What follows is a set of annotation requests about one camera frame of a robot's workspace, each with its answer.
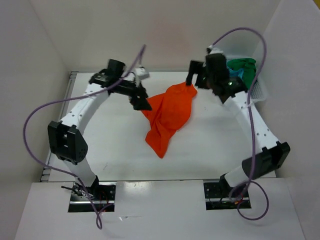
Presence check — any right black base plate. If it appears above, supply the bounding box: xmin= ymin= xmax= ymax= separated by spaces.
xmin=203 ymin=180 xmax=252 ymax=211

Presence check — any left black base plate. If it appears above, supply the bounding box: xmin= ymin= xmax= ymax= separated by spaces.
xmin=61 ymin=183 xmax=116 ymax=213

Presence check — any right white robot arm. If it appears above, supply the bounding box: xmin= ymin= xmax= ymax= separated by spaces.
xmin=185 ymin=52 xmax=291 ymax=197

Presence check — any white plastic basket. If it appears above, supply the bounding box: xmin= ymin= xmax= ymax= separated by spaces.
xmin=226 ymin=55 xmax=268 ymax=103

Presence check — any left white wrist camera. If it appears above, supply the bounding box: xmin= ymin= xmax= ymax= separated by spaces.
xmin=134 ymin=66 xmax=150 ymax=81

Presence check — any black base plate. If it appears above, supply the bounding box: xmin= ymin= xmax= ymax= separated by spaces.
xmin=203 ymin=180 xmax=252 ymax=211
xmin=61 ymin=183 xmax=116 ymax=213

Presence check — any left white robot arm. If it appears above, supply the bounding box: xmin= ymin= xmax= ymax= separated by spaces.
xmin=47 ymin=59 xmax=152 ymax=200

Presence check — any light blue t-shirt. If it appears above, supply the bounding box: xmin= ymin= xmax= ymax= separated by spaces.
xmin=227 ymin=66 xmax=244 ymax=79

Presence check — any orange t-shirt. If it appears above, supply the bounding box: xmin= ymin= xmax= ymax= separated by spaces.
xmin=142 ymin=82 xmax=198 ymax=159

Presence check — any green t-shirt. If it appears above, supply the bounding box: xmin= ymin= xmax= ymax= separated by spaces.
xmin=226 ymin=57 xmax=257 ymax=89

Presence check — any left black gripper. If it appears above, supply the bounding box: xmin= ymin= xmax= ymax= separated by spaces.
xmin=115 ymin=75 xmax=152 ymax=111

